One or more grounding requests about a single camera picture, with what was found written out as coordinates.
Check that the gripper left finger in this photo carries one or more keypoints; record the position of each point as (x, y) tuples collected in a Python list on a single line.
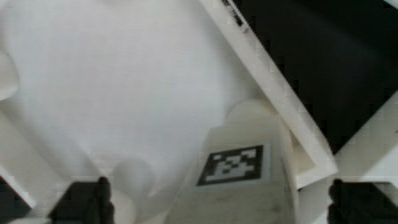
[(83, 206)]

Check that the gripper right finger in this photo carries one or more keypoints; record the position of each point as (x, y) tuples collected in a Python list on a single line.
[(360, 205)]

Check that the white leg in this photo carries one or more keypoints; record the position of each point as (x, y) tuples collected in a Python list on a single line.
[(238, 189)]

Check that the white square tabletop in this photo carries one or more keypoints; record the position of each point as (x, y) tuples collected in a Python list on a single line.
[(127, 81)]

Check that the white obstacle fence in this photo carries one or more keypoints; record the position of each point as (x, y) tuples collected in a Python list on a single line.
[(366, 162)]

